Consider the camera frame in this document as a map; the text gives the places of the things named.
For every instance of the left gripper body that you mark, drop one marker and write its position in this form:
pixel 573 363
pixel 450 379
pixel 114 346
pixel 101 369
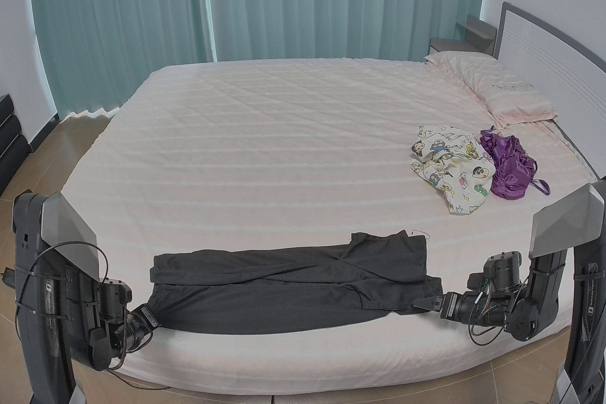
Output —
pixel 142 324

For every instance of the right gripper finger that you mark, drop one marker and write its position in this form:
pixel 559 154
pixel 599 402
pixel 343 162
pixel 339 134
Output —
pixel 433 305

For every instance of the purple satin garment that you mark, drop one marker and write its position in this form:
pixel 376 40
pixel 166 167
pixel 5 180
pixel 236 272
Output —
pixel 509 170

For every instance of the small black box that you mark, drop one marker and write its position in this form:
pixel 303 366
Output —
pixel 8 278

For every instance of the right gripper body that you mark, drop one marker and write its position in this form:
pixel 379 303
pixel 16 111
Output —
pixel 457 307

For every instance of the bed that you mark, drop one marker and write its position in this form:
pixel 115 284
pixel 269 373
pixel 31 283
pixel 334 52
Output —
pixel 284 132

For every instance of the black long-sleeved shirt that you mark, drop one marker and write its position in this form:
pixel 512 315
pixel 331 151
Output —
pixel 284 293

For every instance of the pale pink pillow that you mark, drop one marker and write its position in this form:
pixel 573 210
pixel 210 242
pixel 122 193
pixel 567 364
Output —
pixel 506 89

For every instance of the grey bedside table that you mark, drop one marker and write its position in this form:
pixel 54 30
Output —
pixel 461 43

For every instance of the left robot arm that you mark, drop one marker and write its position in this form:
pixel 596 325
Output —
pixel 61 227

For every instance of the white printed garment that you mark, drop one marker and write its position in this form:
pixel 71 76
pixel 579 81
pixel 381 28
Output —
pixel 461 179

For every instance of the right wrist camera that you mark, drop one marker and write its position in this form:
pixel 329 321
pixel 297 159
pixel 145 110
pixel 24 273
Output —
pixel 476 283

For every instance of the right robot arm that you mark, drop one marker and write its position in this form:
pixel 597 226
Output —
pixel 563 222

